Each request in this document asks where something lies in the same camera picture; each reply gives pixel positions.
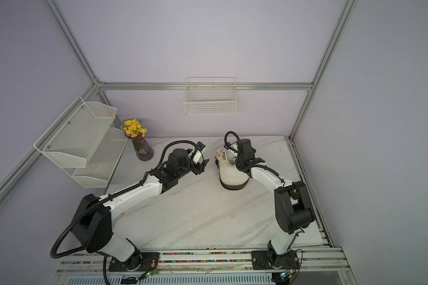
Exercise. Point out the purple glass vase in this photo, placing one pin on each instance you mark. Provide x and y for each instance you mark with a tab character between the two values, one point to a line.
142	148

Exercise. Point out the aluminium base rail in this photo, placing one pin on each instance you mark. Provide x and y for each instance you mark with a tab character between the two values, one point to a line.
313	266

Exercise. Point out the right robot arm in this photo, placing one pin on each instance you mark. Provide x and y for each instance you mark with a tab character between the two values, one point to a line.
294	211

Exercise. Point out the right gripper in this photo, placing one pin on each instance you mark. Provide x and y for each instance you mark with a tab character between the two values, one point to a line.
254	151

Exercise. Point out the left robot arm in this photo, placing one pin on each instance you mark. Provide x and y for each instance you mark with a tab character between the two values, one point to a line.
95	230

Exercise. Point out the tan dark-brim baseball cap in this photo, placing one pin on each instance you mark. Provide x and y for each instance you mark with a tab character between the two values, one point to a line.
230	177

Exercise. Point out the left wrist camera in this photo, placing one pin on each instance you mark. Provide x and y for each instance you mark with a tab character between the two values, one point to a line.
197	157

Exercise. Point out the white two-tier mesh shelf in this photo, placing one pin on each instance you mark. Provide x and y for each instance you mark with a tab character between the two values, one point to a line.
84	143

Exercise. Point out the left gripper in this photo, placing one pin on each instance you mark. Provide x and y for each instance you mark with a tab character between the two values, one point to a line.
200	167

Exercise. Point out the white wire wall basket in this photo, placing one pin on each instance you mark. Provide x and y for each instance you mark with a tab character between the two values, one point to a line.
210	96

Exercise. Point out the yellow flower bouquet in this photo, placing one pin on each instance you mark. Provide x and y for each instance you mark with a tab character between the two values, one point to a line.
133	128

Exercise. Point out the white baseball cap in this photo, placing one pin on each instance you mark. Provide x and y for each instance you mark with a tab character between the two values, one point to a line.
225	155

